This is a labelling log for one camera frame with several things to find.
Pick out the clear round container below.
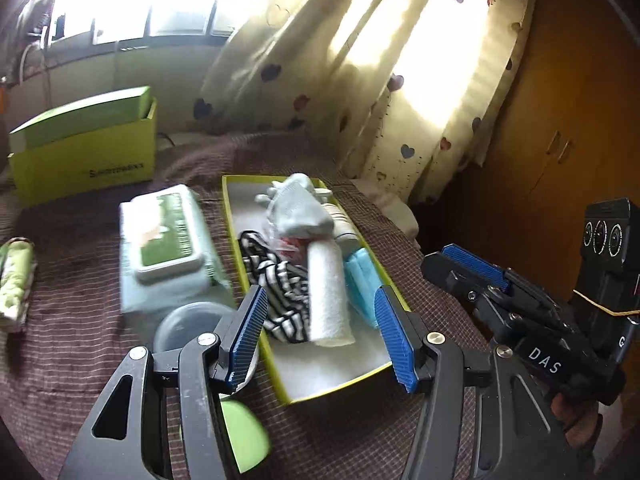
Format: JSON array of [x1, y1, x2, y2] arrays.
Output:
[[152, 301, 261, 391]]

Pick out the lime green tray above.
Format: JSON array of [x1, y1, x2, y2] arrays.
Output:
[[221, 174, 413, 406]]

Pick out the black white striped sock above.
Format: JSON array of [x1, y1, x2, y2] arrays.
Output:
[[237, 230, 313, 345]]

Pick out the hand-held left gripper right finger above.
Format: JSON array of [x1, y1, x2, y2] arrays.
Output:
[[374, 285, 596, 480]]

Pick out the person's right hand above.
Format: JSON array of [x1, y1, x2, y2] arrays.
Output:
[[550, 392, 603, 448]]

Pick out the dark checked blanket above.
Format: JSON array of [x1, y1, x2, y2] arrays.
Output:
[[0, 130, 501, 480]]

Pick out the white plastic packet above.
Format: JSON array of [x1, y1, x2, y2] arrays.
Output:
[[270, 232, 308, 266]]

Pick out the wooden cabinet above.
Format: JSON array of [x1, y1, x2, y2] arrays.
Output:
[[415, 0, 640, 311]]

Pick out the white fluffy cloth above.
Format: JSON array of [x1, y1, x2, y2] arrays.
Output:
[[306, 237, 357, 348]]

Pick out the green round lid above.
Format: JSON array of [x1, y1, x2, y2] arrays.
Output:
[[179, 394, 273, 475]]

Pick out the lime green box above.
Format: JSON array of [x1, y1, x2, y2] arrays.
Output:
[[7, 99, 158, 206]]

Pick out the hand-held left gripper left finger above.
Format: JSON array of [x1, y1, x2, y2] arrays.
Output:
[[57, 285, 269, 480]]

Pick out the pale waffle towel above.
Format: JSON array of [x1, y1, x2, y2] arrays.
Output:
[[255, 172, 333, 238]]

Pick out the blue face masks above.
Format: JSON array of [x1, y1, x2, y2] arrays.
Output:
[[342, 250, 388, 330]]

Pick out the green white folded towel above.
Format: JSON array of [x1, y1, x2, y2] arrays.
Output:
[[0, 239, 37, 322]]

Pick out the window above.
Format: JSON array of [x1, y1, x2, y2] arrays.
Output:
[[0, 0, 241, 91]]

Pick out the wet wipes pack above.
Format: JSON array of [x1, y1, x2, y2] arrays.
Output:
[[118, 184, 236, 338]]

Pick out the white roll with red stripes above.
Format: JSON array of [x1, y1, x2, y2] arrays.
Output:
[[322, 199, 363, 256]]

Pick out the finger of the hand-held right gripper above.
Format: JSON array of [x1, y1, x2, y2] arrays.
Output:
[[441, 243, 512, 293], [421, 251, 493, 313]]

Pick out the green box lid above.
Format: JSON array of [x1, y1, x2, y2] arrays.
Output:
[[9, 85, 152, 153]]

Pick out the heart print curtain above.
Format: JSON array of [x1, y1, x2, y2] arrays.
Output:
[[192, 0, 538, 206]]

